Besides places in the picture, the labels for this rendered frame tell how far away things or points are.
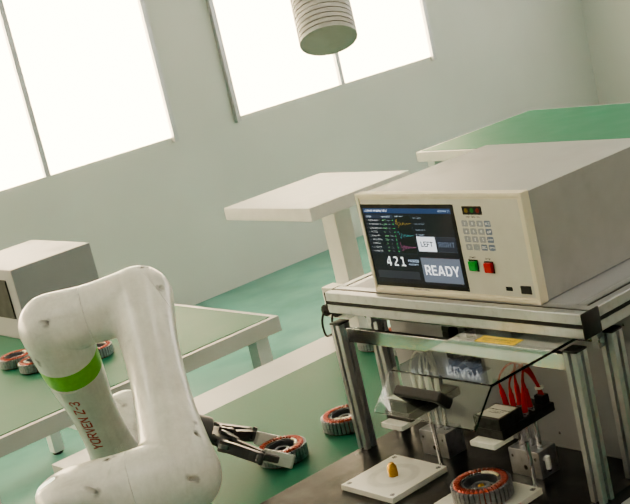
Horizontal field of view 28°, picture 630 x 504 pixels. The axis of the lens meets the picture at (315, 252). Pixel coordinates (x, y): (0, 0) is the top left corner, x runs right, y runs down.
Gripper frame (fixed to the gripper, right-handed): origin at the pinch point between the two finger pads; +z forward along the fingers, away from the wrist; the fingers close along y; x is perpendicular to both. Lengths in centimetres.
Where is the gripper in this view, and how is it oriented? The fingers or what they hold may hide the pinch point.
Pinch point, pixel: (281, 451)
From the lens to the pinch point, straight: 278.9
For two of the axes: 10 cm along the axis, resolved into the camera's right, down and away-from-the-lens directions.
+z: 9.4, 2.5, 2.3
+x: 2.9, -9.5, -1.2
